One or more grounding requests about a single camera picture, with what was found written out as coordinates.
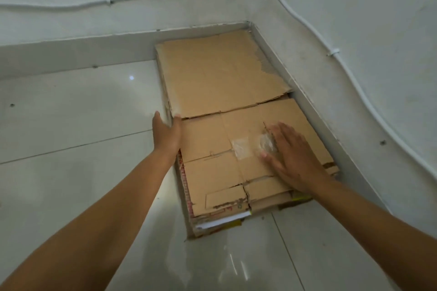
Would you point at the person's left hand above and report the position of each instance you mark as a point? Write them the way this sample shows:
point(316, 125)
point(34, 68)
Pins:
point(167, 139)

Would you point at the person's right hand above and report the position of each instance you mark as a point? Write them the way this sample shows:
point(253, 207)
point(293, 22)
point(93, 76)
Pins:
point(297, 161)

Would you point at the person's right forearm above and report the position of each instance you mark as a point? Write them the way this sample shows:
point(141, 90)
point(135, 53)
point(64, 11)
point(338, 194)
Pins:
point(382, 232)

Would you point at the person's left forearm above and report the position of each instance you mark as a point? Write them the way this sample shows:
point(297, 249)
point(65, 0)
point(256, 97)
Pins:
point(88, 226)

